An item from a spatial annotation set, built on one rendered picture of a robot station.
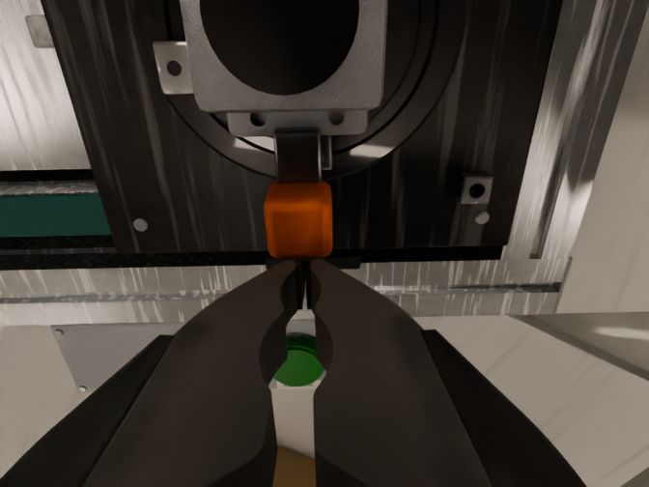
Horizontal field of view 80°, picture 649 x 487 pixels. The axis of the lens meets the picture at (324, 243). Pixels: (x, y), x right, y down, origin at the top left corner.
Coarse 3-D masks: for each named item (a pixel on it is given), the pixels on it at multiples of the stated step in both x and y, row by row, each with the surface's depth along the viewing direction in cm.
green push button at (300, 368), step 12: (288, 348) 27; (300, 348) 27; (312, 348) 28; (288, 360) 28; (300, 360) 28; (312, 360) 28; (276, 372) 28; (288, 372) 28; (300, 372) 28; (312, 372) 28; (288, 384) 29; (300, 384) 29
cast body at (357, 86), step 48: (192, 0) 8; (240, 0) 7; (288, 0) 7; (336, 0) 7; (384, 0) 8; (192, 48) 8; (240, 48) 8; (288, 48) 8; (336, 48) 8; (384, 48) 9; (240, 96) 9; (288, 96) 9; (336, 96) 9
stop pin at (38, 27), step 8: (32, 16) 18; (40, 16) 18; (32, 24) 18; (40, 24) 18; (32, 32) 19; (40, 32) 19; (48, 32) 19; (32, 40) 19; (40, 40) 19; (48, 40) 19
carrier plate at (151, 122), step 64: (64, 0) 18; (128, 0) 18; (512, 0) 18; (64, 64) 19; (128, 64) 19; (512, 64) 19; (128, 128) 20; (448, 128) 20; (512, 128) 20; (128, 192) 22; (192, 192) 22; (256, 192) 22; (384, 192) 22; (448, 192) 22; (512, 192) 22
